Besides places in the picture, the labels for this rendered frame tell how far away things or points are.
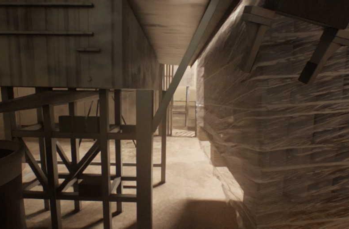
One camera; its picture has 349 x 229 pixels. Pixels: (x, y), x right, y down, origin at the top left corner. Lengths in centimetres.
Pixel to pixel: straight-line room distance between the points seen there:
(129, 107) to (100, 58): 277
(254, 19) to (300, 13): 7
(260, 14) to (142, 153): 39
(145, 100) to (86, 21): 23
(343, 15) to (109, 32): 44
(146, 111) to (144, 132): 6
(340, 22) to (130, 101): 302
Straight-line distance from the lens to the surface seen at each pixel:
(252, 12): 34
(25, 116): 409
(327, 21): 40
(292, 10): 36
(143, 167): 50
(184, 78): 344
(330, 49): 43
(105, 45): 48
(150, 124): 47
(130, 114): 324
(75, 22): 52
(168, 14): 71
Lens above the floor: 80
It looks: 7 degrees down
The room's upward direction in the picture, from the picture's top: 1 degrees clockwise
